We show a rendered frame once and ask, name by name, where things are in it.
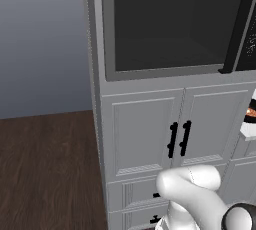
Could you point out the grey cupboard door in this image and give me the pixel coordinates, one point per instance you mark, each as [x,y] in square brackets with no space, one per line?
[140,134]
[213,124]

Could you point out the tall grey cabinet unit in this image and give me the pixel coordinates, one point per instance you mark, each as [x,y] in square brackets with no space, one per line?
[96,74]

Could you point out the white and black bowl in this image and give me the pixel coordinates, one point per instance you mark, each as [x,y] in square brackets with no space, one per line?
[249,126]

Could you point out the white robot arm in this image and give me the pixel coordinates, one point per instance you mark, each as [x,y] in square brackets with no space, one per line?
[193,197]

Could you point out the grey built-in microwave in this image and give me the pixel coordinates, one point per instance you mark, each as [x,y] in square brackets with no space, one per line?
[245,50]

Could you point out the grey drawer front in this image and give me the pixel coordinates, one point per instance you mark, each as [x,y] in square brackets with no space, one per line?
[133,219]
[133,192]

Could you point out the grey base cabinet run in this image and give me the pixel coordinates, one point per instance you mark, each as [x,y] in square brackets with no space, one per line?
[238,180]

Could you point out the microwave door with dark window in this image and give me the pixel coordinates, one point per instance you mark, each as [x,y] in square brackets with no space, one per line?
[166,24]

